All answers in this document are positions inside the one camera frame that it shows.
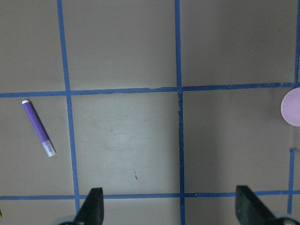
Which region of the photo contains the purple marker pen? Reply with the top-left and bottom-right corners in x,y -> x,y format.
22,100 -> 56,157

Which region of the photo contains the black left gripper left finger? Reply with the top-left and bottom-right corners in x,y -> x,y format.
74,187 -> 104,225

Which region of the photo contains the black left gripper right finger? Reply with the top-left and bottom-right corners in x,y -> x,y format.
235,185 -> 279,225

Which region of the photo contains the pink mesh cup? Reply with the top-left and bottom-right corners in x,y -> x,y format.
281,88 -> 300,127

